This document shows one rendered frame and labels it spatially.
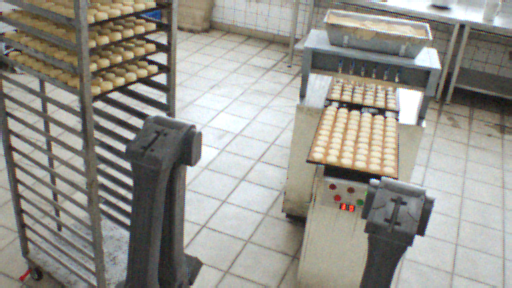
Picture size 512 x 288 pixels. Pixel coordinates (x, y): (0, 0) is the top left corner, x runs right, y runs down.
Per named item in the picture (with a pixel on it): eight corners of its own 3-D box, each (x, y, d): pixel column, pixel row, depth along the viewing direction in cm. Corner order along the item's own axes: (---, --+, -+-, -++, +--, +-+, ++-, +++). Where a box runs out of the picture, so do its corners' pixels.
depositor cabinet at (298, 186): (307, 133, 448) (321, 37, 407) (392, 149, 437) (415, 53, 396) (279, 223, 338) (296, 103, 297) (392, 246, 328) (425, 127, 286)
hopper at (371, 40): (325, 32, 306) (328, 8, 299) (422, 47, 297) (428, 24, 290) (319, 47, 281) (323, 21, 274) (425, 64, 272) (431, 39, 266)
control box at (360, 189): (320, 201, 241) (325, 175, 234) (373, 211, 238) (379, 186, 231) (319, 205, 238) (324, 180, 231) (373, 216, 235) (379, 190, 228)
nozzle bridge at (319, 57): (304, 82, 325) (311, 28, 309) (422, 103, 315) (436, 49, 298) (295, 103, 297) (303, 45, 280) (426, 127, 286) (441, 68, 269)
